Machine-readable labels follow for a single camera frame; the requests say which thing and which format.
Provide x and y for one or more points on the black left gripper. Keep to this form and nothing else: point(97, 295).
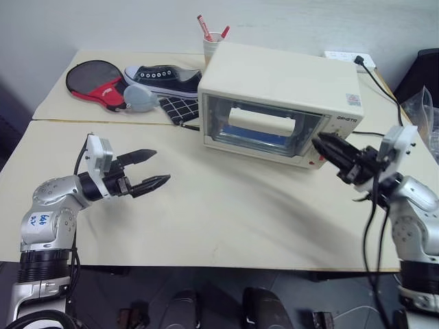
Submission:
point(115, 180)

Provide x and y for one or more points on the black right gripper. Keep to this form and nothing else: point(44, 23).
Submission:
point(361, 166)

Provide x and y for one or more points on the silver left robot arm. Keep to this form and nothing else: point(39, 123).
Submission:
point(44, 195)

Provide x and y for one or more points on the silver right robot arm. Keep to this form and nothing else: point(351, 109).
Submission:
point(411, 198)

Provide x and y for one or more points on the glass toaster oven door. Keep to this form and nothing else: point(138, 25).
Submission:
point(262, 118)

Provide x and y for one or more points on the blue oven tray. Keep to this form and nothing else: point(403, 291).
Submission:
point(254, 135)

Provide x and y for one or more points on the cream toaster oven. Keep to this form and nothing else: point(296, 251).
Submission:
point(274, 75)

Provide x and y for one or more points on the black checkered pouch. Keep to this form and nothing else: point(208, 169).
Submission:
point(178, 108)

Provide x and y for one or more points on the grey round pouch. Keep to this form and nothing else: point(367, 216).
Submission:
point(139, 97)

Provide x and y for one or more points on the black white sneaker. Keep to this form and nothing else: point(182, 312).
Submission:
point(171, 82)

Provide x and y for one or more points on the clear plastic bag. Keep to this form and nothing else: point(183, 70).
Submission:
point(423, 116)

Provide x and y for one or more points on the white power strip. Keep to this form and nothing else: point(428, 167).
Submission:
point(343, 56)

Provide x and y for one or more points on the black red paddle case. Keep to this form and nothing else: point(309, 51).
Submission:
point(89, 77)

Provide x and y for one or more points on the black chair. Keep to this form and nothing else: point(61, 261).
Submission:
point(418, 75)

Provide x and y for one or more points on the white paper cup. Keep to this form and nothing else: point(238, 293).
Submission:
point(211, 51)

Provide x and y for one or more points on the dark rounded shape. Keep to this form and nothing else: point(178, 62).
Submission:
point(185, 310)
point(265, 308)

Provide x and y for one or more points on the red marker pen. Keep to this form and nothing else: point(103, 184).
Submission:
point(204, 27)
point(224, 32)

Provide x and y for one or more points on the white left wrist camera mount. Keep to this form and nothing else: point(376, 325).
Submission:
point(94, 150)

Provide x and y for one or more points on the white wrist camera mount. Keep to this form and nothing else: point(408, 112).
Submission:
point(94, 150)
point(406, 144)

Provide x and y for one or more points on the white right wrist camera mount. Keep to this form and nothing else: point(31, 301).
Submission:
point(406, 144)

